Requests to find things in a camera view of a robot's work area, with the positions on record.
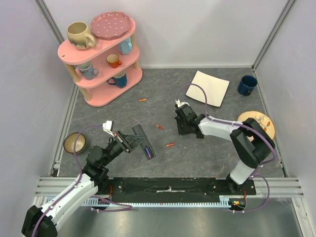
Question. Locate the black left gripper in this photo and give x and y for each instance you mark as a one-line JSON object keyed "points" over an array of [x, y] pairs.
{"points": [[127, 138]]}

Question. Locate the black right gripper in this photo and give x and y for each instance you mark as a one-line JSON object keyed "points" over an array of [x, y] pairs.
{"points": [[184, 121]]}

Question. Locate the black remote control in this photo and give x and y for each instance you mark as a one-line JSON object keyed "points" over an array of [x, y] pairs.
{"points": [[138, 130]]}

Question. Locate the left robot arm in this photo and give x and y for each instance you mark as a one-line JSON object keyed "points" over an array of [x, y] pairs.
{"points": [[46, 221]]}

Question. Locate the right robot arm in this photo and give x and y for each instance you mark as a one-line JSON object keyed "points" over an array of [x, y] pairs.
{"points": [[252, 144]]}

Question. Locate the white square plate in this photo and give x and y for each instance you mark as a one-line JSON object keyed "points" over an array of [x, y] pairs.
{"points": [[214, 88]]}

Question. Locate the dark teal mug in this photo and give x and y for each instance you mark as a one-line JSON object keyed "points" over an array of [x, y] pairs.
{"points": [[119, 80]]}

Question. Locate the brown ceramic bowl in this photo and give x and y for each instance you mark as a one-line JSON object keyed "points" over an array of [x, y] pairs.
{"points": [[69, 142]]}

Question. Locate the navy blue mug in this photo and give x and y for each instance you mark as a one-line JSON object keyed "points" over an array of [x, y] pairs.
{"points": [[247, 85]]}

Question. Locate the round wooden bird plate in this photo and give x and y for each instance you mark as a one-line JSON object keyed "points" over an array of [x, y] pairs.
{"points": [[265, 122]]}

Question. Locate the grey blue mug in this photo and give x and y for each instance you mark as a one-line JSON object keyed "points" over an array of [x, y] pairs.
{"points": [[88, 71]]}

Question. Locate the orange mug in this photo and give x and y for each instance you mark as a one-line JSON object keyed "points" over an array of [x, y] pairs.
{"points": [[113, 60]]}

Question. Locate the pink three-tier shelf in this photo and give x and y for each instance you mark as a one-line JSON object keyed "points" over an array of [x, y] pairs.
{"points": [[98, 92]]}

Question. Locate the light blue mug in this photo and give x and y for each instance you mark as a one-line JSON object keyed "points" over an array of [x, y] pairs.
{"points": [[125, 47]]}

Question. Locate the pink dotted plate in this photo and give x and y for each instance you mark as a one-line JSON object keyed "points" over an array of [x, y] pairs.
{"points": [[110, 25]]}

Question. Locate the beige ceramic mug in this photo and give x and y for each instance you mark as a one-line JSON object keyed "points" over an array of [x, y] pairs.
{"points": [[80, 36]]}

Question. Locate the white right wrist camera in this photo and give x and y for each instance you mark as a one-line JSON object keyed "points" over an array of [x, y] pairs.
{"points": [[178, 103]]}

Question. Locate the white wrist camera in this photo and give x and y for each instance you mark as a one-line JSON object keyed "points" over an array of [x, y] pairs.
{"points": [[108, 127], [178, 103]]}

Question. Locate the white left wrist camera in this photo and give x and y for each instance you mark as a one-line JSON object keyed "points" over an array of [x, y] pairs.
{"points": [[108, 127]]}

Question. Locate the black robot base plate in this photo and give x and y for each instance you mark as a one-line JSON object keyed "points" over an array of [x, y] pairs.
{"points": [[134, 189]]}

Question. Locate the slotted cable duct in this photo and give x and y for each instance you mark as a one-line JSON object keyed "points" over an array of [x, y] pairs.
{"points": [[224, 202]]}

